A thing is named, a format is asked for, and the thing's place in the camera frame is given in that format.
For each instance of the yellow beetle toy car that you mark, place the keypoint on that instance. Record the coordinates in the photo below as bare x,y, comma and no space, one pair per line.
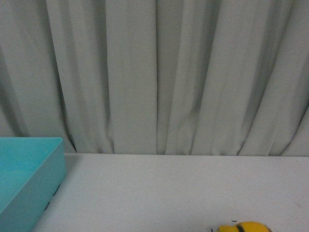
247,226

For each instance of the grey pleated curtain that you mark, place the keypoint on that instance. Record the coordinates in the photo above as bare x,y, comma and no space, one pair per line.
166,77

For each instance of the light blue plastic box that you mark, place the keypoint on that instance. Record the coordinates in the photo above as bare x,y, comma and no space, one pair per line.
31,171

